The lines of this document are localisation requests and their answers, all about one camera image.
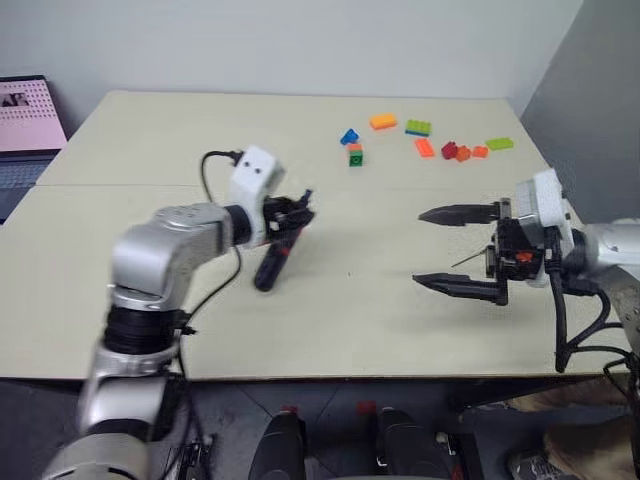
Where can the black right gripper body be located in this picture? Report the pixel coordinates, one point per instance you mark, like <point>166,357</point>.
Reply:
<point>512,250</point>

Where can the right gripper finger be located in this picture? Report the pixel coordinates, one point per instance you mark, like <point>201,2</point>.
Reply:
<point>457,214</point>
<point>465,286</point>

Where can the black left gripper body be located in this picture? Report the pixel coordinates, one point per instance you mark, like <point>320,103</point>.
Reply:
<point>279,216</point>

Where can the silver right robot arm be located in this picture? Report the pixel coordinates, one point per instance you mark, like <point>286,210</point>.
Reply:
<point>612,245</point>

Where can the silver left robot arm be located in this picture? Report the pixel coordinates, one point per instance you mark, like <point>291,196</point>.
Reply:
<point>150,260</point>

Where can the thin metal screwdriver bit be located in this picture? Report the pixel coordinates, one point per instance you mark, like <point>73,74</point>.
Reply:
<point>467,259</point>

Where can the small orange toy brick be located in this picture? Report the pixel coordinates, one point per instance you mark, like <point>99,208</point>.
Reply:
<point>462,154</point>
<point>480,152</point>

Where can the red toy brick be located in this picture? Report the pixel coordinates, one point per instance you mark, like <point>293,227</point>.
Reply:
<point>449,150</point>

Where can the orange and green brick stack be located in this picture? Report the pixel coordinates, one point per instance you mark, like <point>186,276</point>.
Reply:
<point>356,156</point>

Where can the flat orange toy brick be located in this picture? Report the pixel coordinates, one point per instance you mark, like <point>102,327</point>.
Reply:
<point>425,148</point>

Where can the blue toy brick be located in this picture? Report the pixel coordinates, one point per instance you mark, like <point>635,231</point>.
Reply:
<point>350,137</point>

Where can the lime green toy brick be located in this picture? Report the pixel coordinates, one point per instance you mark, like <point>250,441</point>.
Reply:
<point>500,144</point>

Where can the green and blue brick stack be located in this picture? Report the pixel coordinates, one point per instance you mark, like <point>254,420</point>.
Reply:
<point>418,128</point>

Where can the wide orange toy brick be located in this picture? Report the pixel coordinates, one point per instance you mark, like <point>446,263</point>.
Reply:
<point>383,122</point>

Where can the dark rounded shape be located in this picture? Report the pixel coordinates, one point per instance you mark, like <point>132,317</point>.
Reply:
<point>410,445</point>
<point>277,447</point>

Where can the grey patterned shoe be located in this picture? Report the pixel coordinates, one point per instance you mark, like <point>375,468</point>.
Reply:
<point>535,467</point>

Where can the brown fuzzy fabric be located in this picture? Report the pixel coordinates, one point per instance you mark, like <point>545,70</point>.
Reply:
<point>595,440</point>

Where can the laptop with pink screen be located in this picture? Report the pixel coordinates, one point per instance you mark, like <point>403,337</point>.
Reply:
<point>25,120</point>

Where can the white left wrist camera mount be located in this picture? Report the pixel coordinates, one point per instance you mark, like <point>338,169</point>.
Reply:
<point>252,172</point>

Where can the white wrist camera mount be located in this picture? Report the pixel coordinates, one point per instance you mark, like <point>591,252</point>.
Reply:
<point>252,172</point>
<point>545,200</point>

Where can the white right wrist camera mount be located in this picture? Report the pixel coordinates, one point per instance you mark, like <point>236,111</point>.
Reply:
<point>545,200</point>

